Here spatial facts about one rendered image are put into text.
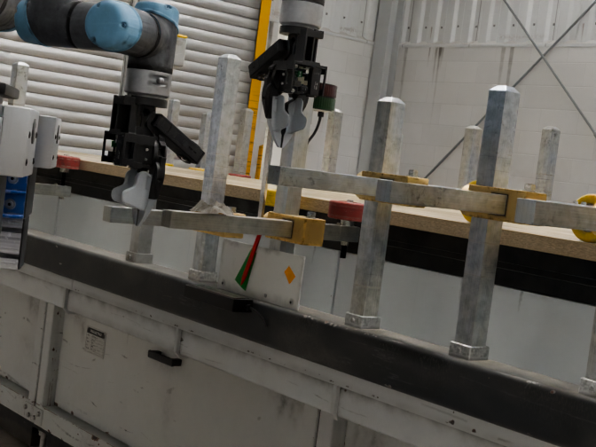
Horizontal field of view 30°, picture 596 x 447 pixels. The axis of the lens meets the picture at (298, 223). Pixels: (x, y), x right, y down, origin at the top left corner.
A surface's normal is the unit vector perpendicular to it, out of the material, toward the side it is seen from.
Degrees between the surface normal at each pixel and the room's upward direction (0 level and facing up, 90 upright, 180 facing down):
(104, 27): 90
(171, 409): 90
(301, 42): 90
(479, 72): 90
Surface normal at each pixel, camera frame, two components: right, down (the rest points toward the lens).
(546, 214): 0.62, 0.12
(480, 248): -0.77, -0.07
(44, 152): 0.15, 0.07
